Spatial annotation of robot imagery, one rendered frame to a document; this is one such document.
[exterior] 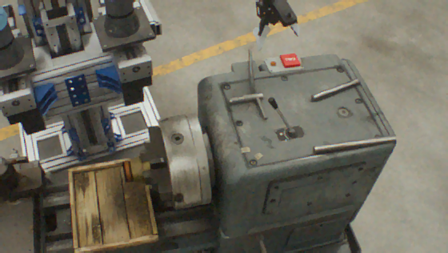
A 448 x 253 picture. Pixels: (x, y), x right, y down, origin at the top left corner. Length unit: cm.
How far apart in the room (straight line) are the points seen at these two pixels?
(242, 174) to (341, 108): 43
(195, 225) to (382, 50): 260
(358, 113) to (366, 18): 264
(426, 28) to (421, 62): 50
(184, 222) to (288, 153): 51
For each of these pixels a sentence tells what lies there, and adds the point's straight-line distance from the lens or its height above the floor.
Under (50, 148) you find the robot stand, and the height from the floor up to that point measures 21.
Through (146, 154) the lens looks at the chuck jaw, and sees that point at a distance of 156.
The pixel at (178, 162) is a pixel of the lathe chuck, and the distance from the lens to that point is 144.
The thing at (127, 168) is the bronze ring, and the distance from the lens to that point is 156.
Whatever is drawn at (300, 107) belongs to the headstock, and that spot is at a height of 125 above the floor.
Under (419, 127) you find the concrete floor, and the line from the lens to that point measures 343.
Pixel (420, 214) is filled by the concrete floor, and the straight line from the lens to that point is 301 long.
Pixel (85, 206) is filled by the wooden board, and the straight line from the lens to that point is 178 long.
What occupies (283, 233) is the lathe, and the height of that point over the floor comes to 76.
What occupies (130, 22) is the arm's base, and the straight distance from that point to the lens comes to 192.
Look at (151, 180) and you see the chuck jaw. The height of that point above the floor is 111.
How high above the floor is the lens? 240
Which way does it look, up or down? 51 degrees down
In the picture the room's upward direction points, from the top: 4 degrees clockwise
